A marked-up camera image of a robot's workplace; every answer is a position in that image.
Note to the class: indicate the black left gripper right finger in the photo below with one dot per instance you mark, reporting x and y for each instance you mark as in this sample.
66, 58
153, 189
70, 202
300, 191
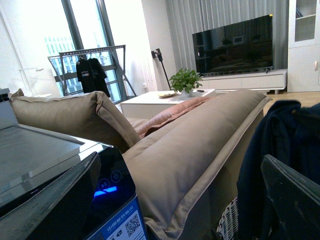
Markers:
295, 199

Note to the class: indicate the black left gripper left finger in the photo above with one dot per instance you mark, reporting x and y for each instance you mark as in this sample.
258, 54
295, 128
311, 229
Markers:
59, 211

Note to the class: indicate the dark navy mesh garment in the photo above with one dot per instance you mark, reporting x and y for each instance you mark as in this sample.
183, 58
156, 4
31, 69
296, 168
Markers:
281, 136

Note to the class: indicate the grey front-load washing machine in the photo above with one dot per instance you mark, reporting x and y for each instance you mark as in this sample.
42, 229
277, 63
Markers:
32, 158

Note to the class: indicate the metal clothes drying rack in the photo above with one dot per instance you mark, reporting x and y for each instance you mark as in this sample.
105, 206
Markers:
113, 61

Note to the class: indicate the blue energy label sticker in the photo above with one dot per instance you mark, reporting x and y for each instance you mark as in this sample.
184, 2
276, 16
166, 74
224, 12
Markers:
126, 224

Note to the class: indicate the woven laundry basket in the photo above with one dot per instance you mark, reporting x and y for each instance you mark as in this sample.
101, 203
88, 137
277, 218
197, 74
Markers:
227, 228

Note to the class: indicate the beige leather sofa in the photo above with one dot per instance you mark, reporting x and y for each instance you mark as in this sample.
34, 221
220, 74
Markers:
185, 173

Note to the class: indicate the white tv stand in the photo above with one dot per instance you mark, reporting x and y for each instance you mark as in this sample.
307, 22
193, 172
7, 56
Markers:
265, 81

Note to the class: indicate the pink cushion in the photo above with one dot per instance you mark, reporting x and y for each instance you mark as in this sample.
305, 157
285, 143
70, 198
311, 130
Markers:
169, 115

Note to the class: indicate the white coffee table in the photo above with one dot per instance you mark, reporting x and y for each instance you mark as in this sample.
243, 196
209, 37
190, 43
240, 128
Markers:
148, 105

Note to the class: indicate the black t-shirt on hanger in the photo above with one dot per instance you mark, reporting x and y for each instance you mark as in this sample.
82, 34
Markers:
91, 75

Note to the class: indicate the white cabinet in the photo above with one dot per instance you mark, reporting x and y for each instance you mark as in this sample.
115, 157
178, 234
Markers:
303, 64

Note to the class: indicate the yellow plate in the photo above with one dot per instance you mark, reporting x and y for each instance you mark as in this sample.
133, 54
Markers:
167, 94

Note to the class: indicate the black flat screen television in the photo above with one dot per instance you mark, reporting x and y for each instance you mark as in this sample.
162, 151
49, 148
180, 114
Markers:
242, 47

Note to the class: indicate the green potted plant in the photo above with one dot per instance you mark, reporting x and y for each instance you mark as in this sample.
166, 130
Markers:
185, 81

